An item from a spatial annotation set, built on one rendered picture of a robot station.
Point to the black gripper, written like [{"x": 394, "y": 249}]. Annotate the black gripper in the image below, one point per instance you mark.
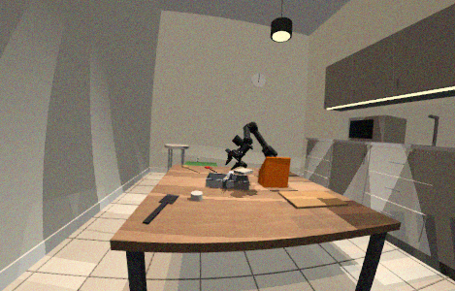
[{"x": 230, "y": 157}]

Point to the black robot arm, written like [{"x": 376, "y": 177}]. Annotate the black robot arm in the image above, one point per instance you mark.
[{"x": 245, "y": 144}]

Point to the black spatula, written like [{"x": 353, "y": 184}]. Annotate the black spatula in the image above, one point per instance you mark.
[{"x": 168, "y": 199}]

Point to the grey rectangular roasting tin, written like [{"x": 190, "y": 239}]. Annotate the grey rectangular roasting tin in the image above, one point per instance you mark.
[{"x": 235, "y": 181}]

